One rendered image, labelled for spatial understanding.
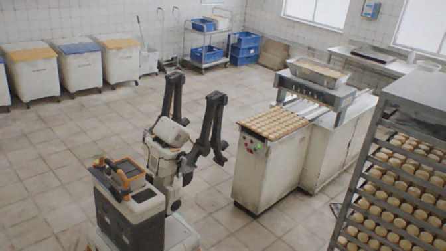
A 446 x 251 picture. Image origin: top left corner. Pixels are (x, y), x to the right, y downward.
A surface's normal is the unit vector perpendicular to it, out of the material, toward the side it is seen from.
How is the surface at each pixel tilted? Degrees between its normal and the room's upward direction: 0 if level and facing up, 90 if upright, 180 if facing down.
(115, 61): 92
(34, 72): 92
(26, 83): 92
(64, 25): 90
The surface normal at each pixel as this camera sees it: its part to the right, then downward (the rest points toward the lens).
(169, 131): -0.45, -0.38
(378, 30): -0.73, 0.26
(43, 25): 0.68, 0.40
